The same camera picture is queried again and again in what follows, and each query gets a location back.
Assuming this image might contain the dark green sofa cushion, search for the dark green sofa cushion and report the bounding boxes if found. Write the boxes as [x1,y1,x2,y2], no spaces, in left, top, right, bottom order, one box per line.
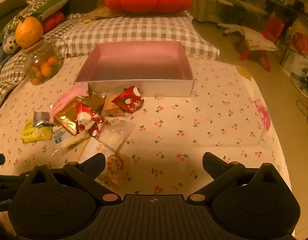
[0,0,28,23]
[65,0,99,17]

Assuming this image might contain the clear packet white candies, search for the clear packet white candies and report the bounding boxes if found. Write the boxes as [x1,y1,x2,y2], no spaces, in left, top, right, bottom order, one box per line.
[95,120,136,153]

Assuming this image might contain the clear biscuit packet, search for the clear biscuit packet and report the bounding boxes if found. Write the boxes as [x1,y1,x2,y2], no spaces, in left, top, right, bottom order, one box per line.
[102,96,126,117]

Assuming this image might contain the crinkled clear plastic bag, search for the crinkled clear plastic bag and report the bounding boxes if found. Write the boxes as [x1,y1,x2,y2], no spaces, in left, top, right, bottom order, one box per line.
[81,6,124,23]

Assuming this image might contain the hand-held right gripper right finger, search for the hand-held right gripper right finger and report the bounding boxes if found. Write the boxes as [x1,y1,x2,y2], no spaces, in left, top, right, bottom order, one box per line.
[187,151,283,204]

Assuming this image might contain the gold foil snack packet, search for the gold foil snack packet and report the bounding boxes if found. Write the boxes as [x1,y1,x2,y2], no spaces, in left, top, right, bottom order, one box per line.
[54,91,106,136]

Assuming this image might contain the grey checked blanket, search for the grey checked blanket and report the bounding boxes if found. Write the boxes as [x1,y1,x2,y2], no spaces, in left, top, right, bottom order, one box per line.
[0,52,28,117]

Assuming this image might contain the green snowflake cushion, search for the green snowflake cushion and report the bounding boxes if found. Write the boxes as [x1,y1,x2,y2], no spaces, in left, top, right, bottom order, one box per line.
[0,0,73,45]

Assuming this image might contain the lotus root chip packet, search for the lotus root chip packet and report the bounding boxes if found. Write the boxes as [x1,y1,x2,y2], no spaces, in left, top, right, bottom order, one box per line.
[95,154,131,187]

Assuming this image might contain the crumpled pale cloth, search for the crumpled pale cloth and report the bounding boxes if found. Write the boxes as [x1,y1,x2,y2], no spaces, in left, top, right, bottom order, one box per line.
[237,26,279,53]

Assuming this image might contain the floor cable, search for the floor cable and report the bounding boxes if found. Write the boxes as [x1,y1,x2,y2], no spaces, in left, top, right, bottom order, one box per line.
[295,99,308,130]

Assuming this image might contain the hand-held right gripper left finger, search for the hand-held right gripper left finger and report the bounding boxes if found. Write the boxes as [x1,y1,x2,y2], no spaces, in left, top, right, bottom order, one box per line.
[26,152,122,204]

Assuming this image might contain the pink snack packet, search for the pink snack packet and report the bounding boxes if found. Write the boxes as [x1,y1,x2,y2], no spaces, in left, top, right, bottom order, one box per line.
[50,84,88,117]

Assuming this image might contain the red snack packet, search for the red snack packet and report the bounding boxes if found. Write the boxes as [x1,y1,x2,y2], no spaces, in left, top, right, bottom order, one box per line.
[111,85,144,114]
[75,102,108,137]

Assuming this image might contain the small red plush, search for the small red plush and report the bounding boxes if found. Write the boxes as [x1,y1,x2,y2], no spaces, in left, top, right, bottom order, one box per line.
[42,11,65,33]

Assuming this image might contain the dark desk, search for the dark desk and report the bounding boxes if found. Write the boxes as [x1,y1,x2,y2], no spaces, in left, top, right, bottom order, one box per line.
[265,0,308,30]

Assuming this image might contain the long white cracker packet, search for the long white cracker packet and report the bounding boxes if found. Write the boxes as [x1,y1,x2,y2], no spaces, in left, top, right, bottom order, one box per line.
[60,131,91,153]

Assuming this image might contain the pile of small oranges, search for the pile of small oranges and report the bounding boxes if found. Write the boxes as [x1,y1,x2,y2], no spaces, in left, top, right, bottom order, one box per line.
[28,56,60,84]

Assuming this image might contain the red plastic chair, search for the red plastic chair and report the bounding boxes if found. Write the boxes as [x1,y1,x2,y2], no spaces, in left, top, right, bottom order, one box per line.
[238,17,285,73]

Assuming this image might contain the pink cardboard box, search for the pink cardboard box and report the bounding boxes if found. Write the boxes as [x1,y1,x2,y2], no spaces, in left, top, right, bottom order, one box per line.
[74,41,196,98]

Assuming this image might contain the grey office chair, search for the grey office chair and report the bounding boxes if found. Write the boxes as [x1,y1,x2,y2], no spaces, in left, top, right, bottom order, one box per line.
[218,0,269,37]

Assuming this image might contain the red gift bag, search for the red gift bag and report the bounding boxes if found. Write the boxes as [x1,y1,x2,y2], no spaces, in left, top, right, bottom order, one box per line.
[291,32,308,63]

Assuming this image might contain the silver foil snack packet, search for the silver foil snack packet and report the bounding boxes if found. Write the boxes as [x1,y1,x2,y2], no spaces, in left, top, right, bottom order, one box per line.
[32,111,55,128]

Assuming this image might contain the wooden jar lid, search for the wooden jar lid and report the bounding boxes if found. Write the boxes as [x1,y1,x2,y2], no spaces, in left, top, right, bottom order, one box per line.
[21,39,46,54]

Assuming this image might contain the cherry print tablecloth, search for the cherry print tablecloth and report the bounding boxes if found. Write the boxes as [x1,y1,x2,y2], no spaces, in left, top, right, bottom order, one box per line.
[0,55,292,240]

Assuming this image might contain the large orange citrus fruit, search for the large orange citrus fruit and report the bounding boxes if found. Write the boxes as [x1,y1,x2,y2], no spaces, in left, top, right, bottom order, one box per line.
[15,17,44,48]

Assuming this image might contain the round glass jar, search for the round glass jar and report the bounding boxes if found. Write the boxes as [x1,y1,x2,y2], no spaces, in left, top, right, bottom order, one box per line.
[22,39,67,85]

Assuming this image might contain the blue label snack packet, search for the blue label snack packet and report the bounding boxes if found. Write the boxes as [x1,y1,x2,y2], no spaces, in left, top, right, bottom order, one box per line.
[52,126,73,144]

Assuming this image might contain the red knitted cushion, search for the red knitted cushion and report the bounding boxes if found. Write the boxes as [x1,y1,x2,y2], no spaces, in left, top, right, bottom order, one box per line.
[105,0,193,14]

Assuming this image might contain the white snack packet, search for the white snack packet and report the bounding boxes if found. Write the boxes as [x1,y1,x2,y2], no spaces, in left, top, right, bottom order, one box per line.
[78,137,114,165]

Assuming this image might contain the yellow snack packet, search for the yellow snack packet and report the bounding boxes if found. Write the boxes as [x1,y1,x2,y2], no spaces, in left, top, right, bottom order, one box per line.
[21,119,53,144]

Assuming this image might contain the grey checked pillow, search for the grey checked pillow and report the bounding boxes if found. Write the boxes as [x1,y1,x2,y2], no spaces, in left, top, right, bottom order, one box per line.
[43,11,221,60]

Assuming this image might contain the monkey plush toy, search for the monkey plush toy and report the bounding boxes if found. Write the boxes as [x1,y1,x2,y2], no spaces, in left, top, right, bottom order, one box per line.
[0,32,18,77]

